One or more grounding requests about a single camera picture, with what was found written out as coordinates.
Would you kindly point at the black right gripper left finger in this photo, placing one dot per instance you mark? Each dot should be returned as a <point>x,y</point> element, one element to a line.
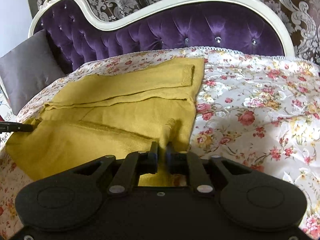
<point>133,166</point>

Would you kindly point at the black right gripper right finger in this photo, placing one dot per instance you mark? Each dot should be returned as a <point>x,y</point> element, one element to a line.
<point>191,166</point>

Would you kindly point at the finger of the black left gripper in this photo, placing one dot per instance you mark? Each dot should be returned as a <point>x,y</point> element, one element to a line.
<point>8,127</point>

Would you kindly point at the mustard yellow knit sweater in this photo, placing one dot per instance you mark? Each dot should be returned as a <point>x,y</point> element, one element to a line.
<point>111,115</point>

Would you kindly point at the grey satin pillow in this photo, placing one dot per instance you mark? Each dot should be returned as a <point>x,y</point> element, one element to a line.
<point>28,69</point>

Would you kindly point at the purple tufted white-framed headboard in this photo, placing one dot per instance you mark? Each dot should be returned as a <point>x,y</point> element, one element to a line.
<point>76,35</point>

